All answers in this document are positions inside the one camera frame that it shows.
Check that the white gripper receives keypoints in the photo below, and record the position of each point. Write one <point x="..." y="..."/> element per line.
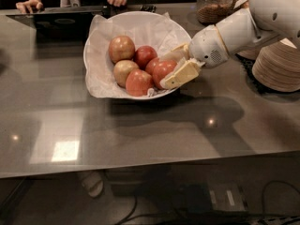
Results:
<point x="206" y="47"/>

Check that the small black object on counter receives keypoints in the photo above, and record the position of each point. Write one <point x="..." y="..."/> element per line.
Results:
<point x="148" y="8"/>

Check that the dark box on floor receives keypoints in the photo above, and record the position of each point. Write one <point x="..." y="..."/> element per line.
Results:
<point x="219" y="199"/>

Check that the rear paper plate stack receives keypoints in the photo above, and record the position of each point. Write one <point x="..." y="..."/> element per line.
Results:
<point x="250" y="54"/>

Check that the white shoe under table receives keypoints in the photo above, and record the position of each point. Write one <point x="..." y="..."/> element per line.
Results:
<point x="92" y="182"/>

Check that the person's right hand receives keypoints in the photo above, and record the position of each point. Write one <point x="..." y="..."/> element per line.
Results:
<point x="30" y="6"/>

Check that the person's left hand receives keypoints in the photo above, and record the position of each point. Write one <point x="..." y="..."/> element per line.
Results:
<point x="117" y="3"/>

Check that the white bowl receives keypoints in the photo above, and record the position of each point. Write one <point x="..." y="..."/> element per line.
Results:
<point x="103" y="32"/>

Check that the black laptop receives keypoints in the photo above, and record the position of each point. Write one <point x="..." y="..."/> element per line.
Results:
<point x="62" y="23"/>

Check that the glass jar with cereal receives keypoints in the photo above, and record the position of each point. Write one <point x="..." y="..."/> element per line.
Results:
<point x="213" y="11"/>

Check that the yellow-red apple back left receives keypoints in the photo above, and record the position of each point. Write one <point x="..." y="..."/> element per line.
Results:
<point x="121" y="48"/>

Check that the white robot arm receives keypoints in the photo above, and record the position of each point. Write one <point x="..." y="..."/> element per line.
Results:
<point x="262" y="23"/>

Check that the yellow apple middle left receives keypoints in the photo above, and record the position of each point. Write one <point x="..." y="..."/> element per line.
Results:
<point x="121" y="70"/>

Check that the paper plate stack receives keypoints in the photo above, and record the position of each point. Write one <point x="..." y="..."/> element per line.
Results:
<point x="250" y="54"/>
<point x="278" y="67"/>

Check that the front paper plate stack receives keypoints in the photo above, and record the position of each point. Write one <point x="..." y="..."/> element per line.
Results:
<point x="278" y="67"/>

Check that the black mat under plates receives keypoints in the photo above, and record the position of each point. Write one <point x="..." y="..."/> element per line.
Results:
<point x="248" y="65"/>

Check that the dark red apple back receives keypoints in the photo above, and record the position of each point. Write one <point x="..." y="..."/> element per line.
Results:
<point x="144" y="55"/>

